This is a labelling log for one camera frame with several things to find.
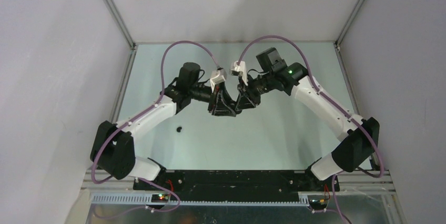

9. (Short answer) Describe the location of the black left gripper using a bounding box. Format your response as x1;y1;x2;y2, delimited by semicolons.
189;82;236;118

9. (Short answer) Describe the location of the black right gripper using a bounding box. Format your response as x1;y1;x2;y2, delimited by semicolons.
236;72;276;111

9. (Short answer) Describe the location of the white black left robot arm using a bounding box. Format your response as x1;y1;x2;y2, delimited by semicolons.
90;62;227;191

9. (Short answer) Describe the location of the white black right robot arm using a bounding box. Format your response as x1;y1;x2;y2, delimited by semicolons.
231;47;379;191

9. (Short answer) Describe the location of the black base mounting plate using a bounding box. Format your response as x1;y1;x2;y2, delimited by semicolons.
133;169;339;203

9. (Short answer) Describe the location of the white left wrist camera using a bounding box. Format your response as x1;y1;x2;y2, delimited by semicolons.
209;68;227;93

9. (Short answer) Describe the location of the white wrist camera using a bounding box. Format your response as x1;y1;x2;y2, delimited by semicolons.
209;68;227;93
230;61;248;86

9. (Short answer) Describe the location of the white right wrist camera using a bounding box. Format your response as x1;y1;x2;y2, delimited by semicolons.
230;61;248;86

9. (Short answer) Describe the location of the aluminium frame post right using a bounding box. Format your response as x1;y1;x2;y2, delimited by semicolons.
334;0;366;52

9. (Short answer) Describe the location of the aluminium frame post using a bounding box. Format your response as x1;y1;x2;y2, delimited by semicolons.
103;0;136;50
334;0;366;52

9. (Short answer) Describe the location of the grey slotted cable duct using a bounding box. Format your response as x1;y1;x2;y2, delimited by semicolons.
90;193;310;206

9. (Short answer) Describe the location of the aluminium frame post left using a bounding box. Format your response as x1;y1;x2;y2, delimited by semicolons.
103;0;136;50

